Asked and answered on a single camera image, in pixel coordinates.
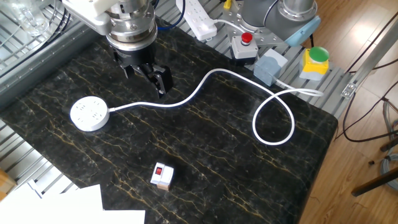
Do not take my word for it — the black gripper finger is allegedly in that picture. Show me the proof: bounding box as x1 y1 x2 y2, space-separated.
122 64 137 80
136 63 174 99

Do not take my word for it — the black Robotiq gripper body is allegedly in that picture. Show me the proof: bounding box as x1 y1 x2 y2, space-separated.
107 41 156 70

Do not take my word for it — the white bulb holder red switch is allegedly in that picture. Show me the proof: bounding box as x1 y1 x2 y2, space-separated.
150 162 175 187

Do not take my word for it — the round white socket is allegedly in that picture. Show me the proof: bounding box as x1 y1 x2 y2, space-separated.
70 95 111 133

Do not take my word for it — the white power strip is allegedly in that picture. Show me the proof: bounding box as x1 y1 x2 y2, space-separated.
175 0 218 42

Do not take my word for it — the grey box red button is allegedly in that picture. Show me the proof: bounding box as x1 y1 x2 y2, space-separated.
229 32 259 60

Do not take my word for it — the blue grey plastic box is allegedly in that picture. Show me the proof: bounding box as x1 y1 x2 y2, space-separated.
253 48 289 87

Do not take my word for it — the clear glass jar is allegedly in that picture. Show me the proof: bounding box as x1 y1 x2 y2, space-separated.
6 0 50 37

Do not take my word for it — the blank white paper sheet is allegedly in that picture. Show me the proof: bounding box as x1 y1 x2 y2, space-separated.
6 179 44 203
0 184 104 215

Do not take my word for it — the printed white paper sheet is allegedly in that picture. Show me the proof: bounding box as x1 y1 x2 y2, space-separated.
0 208 146 224

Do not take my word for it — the yellow box green button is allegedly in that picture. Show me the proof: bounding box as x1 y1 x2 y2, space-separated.
298 46 330 82

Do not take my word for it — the orange brown box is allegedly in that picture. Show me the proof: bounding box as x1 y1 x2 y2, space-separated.
0 169 17 200

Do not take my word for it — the dark stand leg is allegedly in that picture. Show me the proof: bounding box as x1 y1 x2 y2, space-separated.
351 167 398 197

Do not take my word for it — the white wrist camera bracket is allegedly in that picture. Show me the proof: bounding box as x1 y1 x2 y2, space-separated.
62 0 123 37

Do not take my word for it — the grey metal side rail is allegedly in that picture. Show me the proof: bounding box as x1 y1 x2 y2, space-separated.
0 18 105 110

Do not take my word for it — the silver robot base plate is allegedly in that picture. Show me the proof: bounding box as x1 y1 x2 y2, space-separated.
217 0 295 48

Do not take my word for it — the thick white socket cable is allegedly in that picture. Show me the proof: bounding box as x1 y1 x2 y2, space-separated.
107 68 325 146

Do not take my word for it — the black floor cable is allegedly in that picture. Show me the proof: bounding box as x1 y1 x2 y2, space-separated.
334 88 398 144

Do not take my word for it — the aluminium frame beam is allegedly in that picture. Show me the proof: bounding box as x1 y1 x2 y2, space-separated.
340 18 398 100

